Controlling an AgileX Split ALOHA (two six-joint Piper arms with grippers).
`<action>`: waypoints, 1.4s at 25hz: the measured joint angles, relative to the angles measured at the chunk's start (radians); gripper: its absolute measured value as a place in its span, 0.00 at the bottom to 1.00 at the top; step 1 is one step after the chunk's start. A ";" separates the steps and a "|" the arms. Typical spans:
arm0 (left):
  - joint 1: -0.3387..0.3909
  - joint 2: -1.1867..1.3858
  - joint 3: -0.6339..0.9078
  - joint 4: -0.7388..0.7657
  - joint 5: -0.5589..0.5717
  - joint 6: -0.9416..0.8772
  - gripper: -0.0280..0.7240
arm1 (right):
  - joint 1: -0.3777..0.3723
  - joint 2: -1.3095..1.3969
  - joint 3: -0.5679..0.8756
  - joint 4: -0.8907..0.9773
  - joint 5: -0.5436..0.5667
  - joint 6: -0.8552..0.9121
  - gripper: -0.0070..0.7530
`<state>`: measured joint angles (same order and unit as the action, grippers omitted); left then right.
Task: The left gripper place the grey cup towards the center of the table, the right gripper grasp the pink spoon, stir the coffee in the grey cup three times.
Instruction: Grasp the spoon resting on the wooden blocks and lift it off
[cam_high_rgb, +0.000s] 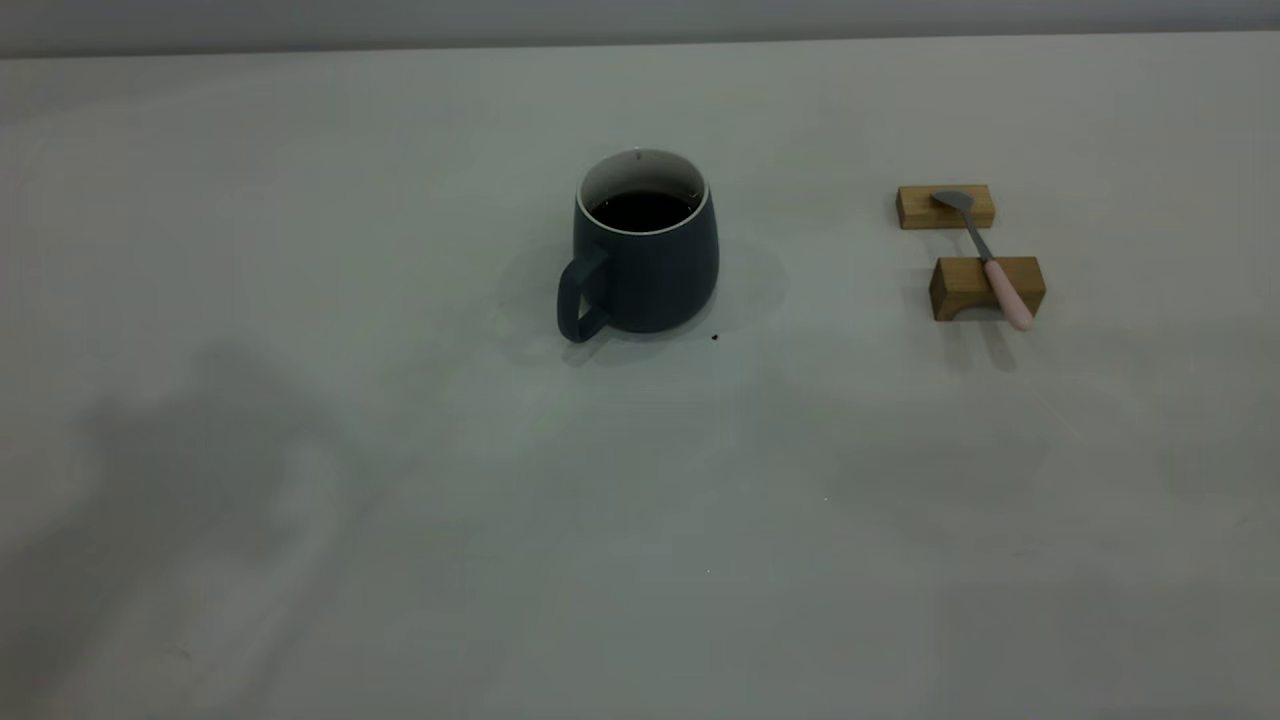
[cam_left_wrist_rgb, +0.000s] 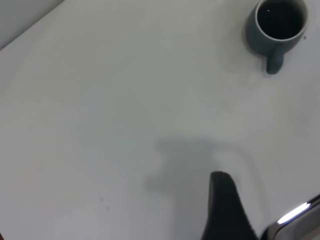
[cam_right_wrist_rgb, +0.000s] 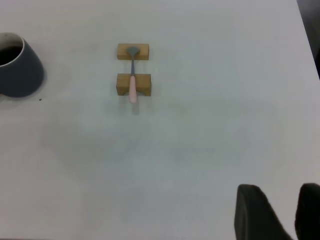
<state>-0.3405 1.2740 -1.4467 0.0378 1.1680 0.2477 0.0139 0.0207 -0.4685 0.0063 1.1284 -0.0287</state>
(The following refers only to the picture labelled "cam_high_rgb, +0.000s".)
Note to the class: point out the dark coffee liquid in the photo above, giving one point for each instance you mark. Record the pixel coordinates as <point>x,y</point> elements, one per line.
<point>645,212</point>

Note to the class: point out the dark grey ceramic mug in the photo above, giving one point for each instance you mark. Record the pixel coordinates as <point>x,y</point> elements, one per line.
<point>650,285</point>

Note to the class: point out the rectangular wooden block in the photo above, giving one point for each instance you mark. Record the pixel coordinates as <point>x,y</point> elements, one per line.
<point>915,208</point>

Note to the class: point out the arched wooden block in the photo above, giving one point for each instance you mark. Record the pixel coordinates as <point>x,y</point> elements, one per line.
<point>956,285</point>

